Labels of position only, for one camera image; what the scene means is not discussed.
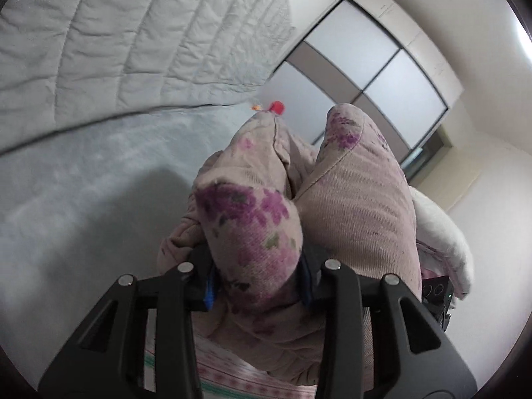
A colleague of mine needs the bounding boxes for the sliding door wardrobe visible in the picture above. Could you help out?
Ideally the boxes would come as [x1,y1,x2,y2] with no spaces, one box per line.
[260,0,465,164]

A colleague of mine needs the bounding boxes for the white fleece blanket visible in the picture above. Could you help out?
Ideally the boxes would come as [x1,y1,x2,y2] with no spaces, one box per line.
[408,185,475,300]

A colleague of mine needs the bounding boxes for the grey bed sheet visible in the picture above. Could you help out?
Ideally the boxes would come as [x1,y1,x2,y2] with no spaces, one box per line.
[0,104,275,366]

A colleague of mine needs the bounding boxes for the pink floral padded garment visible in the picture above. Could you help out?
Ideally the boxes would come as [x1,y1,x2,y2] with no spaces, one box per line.
[158,103,422,387]

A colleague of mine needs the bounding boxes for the striped pink and teal blanket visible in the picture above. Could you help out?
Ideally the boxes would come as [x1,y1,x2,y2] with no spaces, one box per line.
[141,320,333,399]

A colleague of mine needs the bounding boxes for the grey quilted headboard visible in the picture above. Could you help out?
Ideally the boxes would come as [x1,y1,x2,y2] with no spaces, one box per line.
[0,0,297,155]

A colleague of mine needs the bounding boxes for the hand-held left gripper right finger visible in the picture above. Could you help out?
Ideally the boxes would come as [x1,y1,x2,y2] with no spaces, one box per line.
[297,253,477,399]

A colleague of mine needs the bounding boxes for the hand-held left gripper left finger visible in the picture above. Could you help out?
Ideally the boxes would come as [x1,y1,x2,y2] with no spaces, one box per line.
[38,241,217,399]

